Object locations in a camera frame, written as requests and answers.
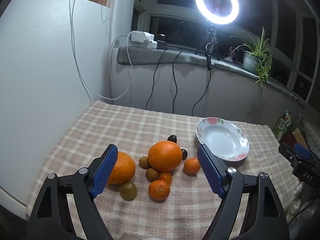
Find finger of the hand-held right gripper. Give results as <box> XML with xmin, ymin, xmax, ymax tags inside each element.
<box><xmin>294</xmin><ymin>142</ymin><xmax>320</xmax><ymax>163</ymax></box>
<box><xmin>278</xmin><ymin>142</ymin><xmax>300</xmax><ymax>167</ymax></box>

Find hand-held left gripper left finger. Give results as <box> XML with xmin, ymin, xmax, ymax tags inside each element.
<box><xmin>27</xmin><ymin>144</ymin><xmax>118</xmax><ymax>240</ymax></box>

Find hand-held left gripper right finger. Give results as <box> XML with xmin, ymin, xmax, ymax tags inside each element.
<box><xmin>197</xmin><ymin>144</ymin><xmax>291</xmax><ymax>240</ymax></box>

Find small tangerine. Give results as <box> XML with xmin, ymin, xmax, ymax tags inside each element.
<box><xmin>148</xmin><ymin>180</ymin><xmax>171</xmax><ymax>201</ymax></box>
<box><xmin>184</xmin><ymin>158</ymin><xmax>201</xmax><ymax>175</ymax></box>
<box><xmin>159</xmin><ymin>172</ymin><xmax>173</xmax><ymax>186</ymax></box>

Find large dimpled orange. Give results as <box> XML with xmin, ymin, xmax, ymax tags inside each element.
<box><xmin>107</xmin><ymin>151</ymin><xmax>136</xmax><ymax>185</ymax></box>

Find white floral plate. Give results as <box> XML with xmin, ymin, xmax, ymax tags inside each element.
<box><xmin>196</xmin><ymin>117</ymin><xmax>250</xmax><ymax>162</ymax></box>

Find large smooth orange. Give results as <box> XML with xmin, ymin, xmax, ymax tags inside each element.
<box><xmin>148</xmin><ymin>141</ymin><xmax>183</xmax><ymax>172</ymax></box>

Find white figurine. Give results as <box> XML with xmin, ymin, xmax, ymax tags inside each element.
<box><xmin>288</xmin><ymin>182</ymin><xmax>304</xmax><ymax>222</ymax></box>

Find green snack packet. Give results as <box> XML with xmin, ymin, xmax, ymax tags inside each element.
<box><xmin>273</xmin><ymin>110</ymin><xmax>293</xmax><ymax>138</ymax></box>

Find beige checked tablecloth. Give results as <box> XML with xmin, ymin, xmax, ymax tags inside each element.
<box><xmin>25</xmin><ymin>100</ymin><xmax>295</xmax><ymax>240</ymax></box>

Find potted spider plant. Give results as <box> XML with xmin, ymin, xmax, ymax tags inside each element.
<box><xmin>231</xmin><ymin>27</ymin><xmax>277</xmax><ymax>95</ymax></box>

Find white refrigerator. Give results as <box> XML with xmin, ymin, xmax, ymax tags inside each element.
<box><xmin>0</xmin><ymin>0</ymin><xmax>113</xmax><ymax>209</ymax></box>

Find small purple potted plant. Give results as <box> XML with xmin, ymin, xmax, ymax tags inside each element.
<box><xmin>224</xmin><ymin>46</ymin><xmax>241</xmax><ymax>62</ymax></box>

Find black light tripod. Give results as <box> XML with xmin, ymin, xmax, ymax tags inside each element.
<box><xmin>194</xmin><ymin>24</ymin><xmax>221</xmax><ymax>62</ymax></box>

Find black ring light cable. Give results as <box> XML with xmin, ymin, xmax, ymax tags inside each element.
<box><xmin>191</xmin><ymin>38</ymin><xmax>217</xmax><ymax>116</ymax></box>

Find thin white cable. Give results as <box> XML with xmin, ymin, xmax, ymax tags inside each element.
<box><xmin>101</xmin><ymin>5</ymin><xmax>130</xmax><ymax>100</ymax></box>

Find long white cable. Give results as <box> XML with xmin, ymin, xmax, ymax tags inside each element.
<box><xmin>71</xmin><ymin>0</ymin><xmax>132</xmax><ymax>100</ymax></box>

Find window frame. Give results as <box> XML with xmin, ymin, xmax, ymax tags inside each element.
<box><xmin>132</xmin><ymin>0</ymin><xmax>320</xmax><ymax>105</ymax></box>

